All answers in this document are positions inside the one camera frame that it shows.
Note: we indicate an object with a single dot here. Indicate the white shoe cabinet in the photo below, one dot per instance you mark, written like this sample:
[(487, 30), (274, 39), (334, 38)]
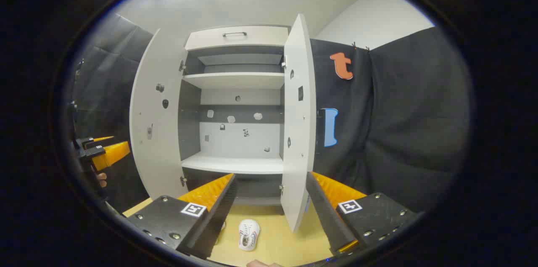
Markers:
[(235, 164)]

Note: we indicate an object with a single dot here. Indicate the white cabinet drawer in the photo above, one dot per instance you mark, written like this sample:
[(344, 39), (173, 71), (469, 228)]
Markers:
[(252, 42)]

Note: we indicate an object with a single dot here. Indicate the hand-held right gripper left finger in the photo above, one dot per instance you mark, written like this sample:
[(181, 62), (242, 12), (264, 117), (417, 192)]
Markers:
[(218, 212)]

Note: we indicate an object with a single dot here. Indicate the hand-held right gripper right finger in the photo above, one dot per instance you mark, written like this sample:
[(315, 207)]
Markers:
[(325, 212)]

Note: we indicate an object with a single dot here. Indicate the white shoe cabinet door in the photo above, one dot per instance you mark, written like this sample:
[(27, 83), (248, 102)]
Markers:
[(159, 162), (298, 183)]

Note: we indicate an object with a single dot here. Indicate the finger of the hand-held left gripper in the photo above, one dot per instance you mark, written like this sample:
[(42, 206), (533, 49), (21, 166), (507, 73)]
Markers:
[(111, 153), (98, 139)]

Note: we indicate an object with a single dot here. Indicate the white striped shoe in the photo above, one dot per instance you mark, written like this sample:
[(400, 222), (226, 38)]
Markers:
[(249, 233)]

